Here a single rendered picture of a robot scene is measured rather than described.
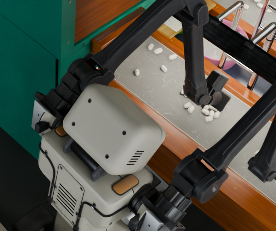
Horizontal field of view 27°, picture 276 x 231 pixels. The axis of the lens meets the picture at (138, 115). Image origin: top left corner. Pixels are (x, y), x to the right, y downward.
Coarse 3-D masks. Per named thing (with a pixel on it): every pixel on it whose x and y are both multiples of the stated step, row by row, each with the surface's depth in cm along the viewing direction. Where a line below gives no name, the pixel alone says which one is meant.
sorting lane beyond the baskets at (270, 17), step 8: (216, 0) 267; (224, 0) 268; (232, 0) 269; (248, 0) 270; (264, 0) 272; (272, 0) 272; (248, 8) 267; (256, 8) 267; (248, 16) 263; (256, 16) 264; (272, 16) 265; (264, 24) 261
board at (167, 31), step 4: (204, 0) 260; (208, 0) 261; (208, 4) 259; (212, 4) 260; (208, 8) 257; (164, 24) 247; (160, 28) 245; (164, 28) 246; (168, 28) 246; (160, 32) 245; (164, 32) 244; (168, 32) 244; (172, 32) 245; (176, 32) 245; (168, 36) 243; (172, 36) 244
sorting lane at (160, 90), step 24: (144, 48) 242; (120, 72) 232; (144, 72) 233; (168, 72) 235; (144, 96) 225; (168, 96) 227; (168, 120) 219; (192, 120) 221; (216, 120) 222; (240, 168) 209; (264, 192) 204
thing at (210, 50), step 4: (204, 40) 250; (204, 44) 249; (208, 44) 248; (212, 44) 249; (204, 48) 248; (208, 48) 248; (212, 48) 248; (216, 48) 248; (204, 52) 246; (208, 52) 246; (212, 52) 246; (216, 52) 247; (220, 52) 247; (208, 56) 244; (212, 56) 245; (216, 56) 245; (220, 56) 245
